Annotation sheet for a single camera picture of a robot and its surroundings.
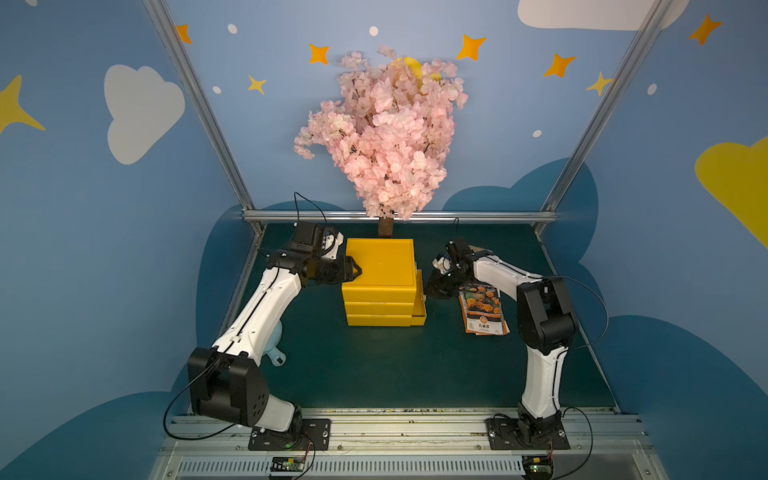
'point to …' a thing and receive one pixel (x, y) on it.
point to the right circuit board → (539, 467)
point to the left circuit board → (287, 464)
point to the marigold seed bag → (482, 309)
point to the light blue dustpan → (274, 353)
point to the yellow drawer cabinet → (389, 289)
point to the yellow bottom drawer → (418, 316)
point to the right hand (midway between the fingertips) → (429, 290)
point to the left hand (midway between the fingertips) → (353, 269)
